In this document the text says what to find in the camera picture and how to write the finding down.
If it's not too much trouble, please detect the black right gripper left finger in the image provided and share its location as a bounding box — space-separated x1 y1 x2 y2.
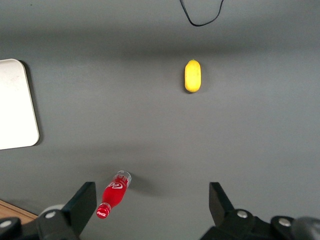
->
0 181 98 240

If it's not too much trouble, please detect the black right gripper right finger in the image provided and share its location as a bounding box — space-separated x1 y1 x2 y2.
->
199 182 312 240

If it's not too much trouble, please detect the white rectangular tray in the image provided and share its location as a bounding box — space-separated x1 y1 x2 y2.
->
0 58 40 151

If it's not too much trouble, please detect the red cola bottle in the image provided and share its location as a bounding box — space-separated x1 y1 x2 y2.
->
96 170 133 220

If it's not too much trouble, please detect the light wooden board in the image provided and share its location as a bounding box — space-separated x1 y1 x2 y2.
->
0 199 38 222

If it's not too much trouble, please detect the yellow lemon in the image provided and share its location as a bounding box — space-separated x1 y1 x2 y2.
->
184 58 202 94

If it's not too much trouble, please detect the thin black cable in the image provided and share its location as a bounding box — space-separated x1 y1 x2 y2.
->
178 0 225 27

